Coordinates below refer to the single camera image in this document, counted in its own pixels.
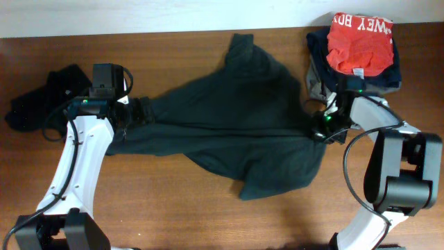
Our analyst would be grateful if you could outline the dark green t-shirt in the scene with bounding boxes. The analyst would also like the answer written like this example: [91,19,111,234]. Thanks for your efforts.
[108,34,325,201]

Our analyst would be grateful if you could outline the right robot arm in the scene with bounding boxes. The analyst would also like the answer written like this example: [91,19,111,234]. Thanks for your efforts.
[313,78,443,250]

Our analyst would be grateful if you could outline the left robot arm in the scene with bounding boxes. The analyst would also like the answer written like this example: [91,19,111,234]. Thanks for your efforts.
[2,63,134,249]

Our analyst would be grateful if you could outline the grey folded t-shirt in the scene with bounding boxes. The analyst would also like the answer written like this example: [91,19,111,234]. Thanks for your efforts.
[306,58,401,104]

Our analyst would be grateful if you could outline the red folded t-shirt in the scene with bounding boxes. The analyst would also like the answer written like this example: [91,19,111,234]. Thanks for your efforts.
[326,12,394,76]

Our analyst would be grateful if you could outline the navy folded t-shirt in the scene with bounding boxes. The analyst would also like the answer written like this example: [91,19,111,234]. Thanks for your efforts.
[306,27,402,94]

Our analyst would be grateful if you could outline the black t-shirt white letters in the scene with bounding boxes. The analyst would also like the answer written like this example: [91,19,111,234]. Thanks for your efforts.
[5,64,92,132]

